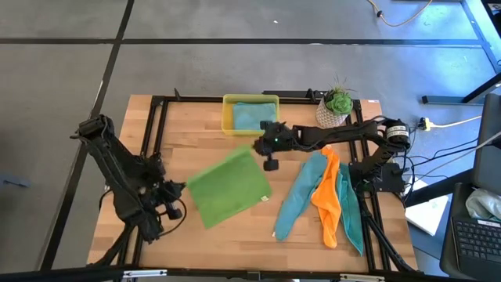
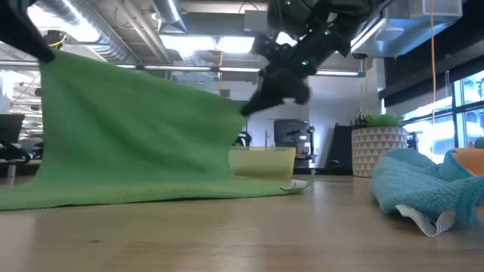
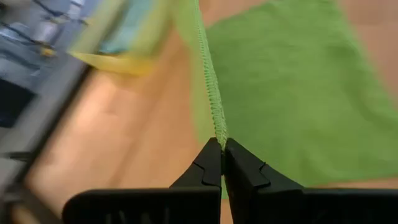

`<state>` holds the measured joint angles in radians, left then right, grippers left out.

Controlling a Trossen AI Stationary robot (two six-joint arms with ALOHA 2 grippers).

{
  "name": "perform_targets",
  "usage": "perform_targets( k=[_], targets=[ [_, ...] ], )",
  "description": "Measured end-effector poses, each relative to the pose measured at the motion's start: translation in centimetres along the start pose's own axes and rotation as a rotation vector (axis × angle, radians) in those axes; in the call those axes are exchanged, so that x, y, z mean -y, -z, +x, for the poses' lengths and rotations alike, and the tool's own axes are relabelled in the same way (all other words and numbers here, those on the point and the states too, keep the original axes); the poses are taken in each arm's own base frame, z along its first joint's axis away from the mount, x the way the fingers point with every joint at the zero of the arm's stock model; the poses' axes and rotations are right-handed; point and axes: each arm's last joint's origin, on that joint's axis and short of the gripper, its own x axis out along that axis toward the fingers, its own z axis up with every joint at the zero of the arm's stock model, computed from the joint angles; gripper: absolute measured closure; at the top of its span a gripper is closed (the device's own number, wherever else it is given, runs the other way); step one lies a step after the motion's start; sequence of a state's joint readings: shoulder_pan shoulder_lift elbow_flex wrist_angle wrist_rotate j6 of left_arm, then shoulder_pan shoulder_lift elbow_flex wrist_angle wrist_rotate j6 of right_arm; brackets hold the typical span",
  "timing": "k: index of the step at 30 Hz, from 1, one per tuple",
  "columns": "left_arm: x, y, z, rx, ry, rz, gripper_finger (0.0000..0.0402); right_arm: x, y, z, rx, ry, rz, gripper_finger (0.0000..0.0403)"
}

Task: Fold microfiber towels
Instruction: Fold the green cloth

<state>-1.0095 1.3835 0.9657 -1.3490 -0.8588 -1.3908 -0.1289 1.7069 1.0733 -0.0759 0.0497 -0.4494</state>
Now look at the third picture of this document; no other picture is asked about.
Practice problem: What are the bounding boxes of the yellow plastic bin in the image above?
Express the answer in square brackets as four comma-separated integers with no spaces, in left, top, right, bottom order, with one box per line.
[67,0,177,78]

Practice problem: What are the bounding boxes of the green microfiber towel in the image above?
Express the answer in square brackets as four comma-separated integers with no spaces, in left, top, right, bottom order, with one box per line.
[169,0,398,200]

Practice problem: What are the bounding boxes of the light blue microfiber towel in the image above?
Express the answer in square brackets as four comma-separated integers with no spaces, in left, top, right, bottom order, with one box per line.
[98,0,164,56]

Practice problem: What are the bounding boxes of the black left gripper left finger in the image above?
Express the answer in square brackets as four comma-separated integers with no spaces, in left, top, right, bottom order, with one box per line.
[62,136,223,224]

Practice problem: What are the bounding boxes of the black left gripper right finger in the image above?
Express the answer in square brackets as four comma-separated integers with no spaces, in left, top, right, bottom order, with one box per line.
[223,138,398,224]

